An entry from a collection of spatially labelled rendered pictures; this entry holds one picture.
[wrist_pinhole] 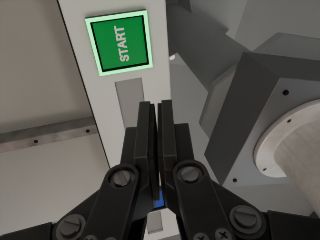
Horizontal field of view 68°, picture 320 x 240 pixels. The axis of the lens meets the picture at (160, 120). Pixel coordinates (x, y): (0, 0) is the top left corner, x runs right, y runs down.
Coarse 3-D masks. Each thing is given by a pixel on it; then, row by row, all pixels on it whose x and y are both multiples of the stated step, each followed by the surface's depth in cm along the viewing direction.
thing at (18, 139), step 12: (72, 120) 43; (84, 120) 43; (12, 132) 41; (24, 132) 41; (36, 132) 41; (48, 132) 41; (60, 132) 41; (72, 132) 41; (84, 132) 42; (96, 132) 42; (0, 144) 39; (12, 144) 40; (24, 144) 40; (36, 144) 41
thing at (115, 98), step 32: (64, 0) 20; (96, 0) 21; (128, 0) 21; (160, 0) 22; (160, 32) 23; (96, 64) 24; (160, 64) 25; (96, 96) 26; (128, 96) 27; (160, 96) 28; (160, 224) 45
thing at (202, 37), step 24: (168, 0) 110; (192, 0) 112; (216, 0) 115; (240, 0) 117; (168, 24) 99; (192, 24) 83; (216, 24) 122; (192, 48) 75; (216, 48) 65; (240, 48) 62; (264, 48) 44; (288, 48) 44; (312, 48) 46; (216, 72) 60; (216, 96) 47; (216, 120) 51
